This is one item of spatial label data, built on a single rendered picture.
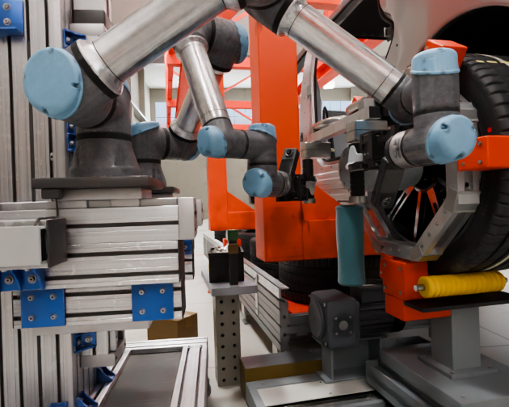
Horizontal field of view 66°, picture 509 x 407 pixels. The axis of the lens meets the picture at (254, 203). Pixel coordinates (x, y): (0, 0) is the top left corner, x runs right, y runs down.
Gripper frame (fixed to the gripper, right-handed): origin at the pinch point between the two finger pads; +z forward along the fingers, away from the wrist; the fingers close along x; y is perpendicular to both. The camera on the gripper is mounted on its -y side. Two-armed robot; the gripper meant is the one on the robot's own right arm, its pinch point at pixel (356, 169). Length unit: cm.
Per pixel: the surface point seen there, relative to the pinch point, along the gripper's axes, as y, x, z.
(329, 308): -45, -8, 39
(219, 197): -2, 1, 252
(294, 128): 22, -4, 59
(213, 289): -38, 31, 53
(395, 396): -70, -23, 22
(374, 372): -68, -22, 35
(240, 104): 248, -147, 909
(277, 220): -14, 4, 59
